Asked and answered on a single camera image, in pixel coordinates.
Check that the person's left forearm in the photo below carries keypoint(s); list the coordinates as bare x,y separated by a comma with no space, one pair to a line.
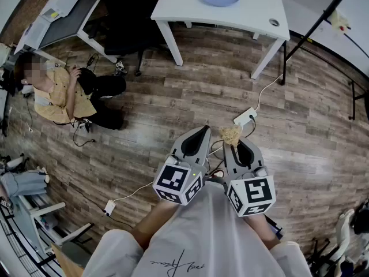
155,221

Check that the person's red white shoe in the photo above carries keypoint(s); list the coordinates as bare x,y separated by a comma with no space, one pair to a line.
219,174

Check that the person's right forearm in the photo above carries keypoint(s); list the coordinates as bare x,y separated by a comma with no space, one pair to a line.
262,226

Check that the beige scrub sponge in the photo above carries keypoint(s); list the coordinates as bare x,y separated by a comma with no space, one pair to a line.
230,135

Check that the spare hand-held gripper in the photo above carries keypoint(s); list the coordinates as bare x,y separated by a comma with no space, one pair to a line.
120,68

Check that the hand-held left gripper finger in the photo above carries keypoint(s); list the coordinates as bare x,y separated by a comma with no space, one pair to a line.
206,151
179,147

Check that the black office chair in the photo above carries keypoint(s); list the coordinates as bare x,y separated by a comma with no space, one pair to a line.
127,24

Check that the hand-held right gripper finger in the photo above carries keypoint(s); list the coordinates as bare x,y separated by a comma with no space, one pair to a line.
230,157
256,154

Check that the black power brick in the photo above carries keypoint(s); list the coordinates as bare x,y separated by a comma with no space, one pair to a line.
91,60

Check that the brown cardboard box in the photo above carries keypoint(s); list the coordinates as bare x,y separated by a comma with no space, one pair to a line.
64,260

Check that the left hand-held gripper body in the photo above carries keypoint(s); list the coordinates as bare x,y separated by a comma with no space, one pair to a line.
178,183

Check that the cream glove with red spot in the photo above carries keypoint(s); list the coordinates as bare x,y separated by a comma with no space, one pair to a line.
338,20

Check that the white shelf rack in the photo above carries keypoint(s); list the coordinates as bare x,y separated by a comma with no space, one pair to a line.
37,212

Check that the black stand pole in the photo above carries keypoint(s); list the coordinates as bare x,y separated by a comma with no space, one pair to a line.
317,19

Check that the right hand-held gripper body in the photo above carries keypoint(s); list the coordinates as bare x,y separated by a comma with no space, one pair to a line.
253,193

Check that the person's white shirt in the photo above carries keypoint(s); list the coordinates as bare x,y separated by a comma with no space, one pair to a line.
207,235

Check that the grey desk with white legs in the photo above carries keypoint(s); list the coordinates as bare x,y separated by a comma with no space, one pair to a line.
69,19

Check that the white power strip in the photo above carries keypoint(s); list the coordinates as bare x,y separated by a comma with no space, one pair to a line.
245,116

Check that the white plastic box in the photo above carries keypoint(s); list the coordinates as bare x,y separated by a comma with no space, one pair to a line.
62,1

